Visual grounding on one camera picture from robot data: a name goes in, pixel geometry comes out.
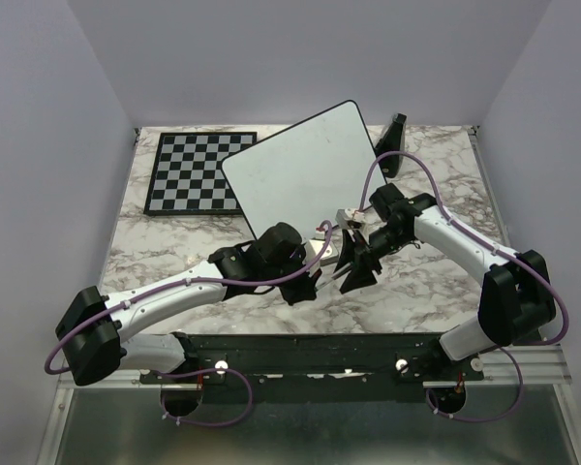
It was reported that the white whiteboard black frame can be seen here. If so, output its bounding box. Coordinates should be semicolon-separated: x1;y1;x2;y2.
222;100;376;239

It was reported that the aluminium rail frame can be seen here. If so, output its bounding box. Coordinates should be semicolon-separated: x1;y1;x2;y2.
33;125;581;465

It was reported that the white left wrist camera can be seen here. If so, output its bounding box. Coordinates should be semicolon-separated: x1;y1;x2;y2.
304;228;339;266

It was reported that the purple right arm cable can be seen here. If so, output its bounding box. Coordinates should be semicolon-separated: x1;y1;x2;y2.
355;150;570;421

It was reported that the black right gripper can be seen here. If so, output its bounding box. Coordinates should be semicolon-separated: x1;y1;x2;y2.
331;224;412;295

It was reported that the black white chessboard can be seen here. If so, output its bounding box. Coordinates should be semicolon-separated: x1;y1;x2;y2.
144;131;258;216

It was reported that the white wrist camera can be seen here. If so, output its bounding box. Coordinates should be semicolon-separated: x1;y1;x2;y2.
335;208;367;232
304;228;339;266

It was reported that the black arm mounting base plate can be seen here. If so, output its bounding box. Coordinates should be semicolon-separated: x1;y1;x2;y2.
79;331;551;403

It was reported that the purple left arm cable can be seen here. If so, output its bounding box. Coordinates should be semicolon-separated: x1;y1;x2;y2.
46;220;333;428

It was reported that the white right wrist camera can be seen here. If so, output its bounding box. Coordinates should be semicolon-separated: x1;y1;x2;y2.
335;208;367;232

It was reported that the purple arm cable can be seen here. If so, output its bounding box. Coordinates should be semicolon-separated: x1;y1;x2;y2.
355;150;570;421
46;220;333;428

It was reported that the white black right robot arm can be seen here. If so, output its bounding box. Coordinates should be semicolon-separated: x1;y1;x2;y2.
336;184;556;380

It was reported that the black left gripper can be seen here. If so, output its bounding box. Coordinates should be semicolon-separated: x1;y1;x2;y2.
261;249;322;307

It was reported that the black wedge eraser block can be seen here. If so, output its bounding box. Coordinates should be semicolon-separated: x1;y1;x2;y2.
374;113;407;179

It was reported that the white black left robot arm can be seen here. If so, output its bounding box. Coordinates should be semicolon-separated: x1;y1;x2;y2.
53;223;331;386

